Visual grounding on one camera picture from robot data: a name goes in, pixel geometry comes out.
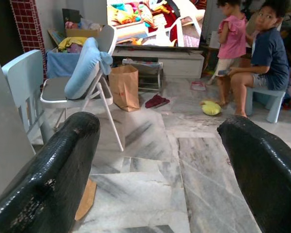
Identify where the yellow plush toy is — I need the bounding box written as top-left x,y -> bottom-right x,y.
200,100 -> 222,116

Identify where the large flat screen television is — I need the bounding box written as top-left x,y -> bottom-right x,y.
106,0 -> 208,48

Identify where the yellow garment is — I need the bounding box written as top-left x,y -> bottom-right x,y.
58,36 -> 88,51

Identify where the white grey folding chair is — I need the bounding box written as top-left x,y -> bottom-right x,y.
40,25 -> 124,151

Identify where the red brick pillar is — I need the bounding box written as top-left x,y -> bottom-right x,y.
9,0 -> 47,79

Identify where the boy in navy shirt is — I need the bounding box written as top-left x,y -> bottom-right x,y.
229,0 -> 291,117

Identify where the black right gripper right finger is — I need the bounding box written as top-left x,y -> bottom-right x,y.
217,115 -> 291,233

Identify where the light blue cushion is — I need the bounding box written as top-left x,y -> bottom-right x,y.
64,37 -> 113,100

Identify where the grey rectangular board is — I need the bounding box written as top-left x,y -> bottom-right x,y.
210,31 -> 220,49

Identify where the pale blue wooden chair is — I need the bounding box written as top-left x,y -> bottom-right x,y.
1,50 -> 54,144

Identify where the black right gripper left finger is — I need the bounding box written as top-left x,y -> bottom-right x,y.
0,111 -> 101,233

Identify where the brown paper bag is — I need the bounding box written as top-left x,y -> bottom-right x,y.
108,65 -> 140,112

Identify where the black box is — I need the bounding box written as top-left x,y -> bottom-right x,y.
62,8 -> 82,24

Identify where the white television console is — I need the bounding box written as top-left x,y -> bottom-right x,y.
112,47 -> 205,79

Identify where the brown cardboard piece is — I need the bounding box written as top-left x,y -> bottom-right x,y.
74,179 -> 97,221

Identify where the girl in pink shirt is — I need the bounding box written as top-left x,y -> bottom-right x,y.
214,0 -> 248,106

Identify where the brown cardboard box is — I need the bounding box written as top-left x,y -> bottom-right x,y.
65,28 -> 102,38

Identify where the dark red cloth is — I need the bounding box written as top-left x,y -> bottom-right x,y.
145,94 -> 171,109

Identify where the pink flat tray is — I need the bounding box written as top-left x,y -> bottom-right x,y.
190,81 -> 207,92

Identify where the light blue plastic stool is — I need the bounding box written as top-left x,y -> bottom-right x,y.
244,86 -> 286,123

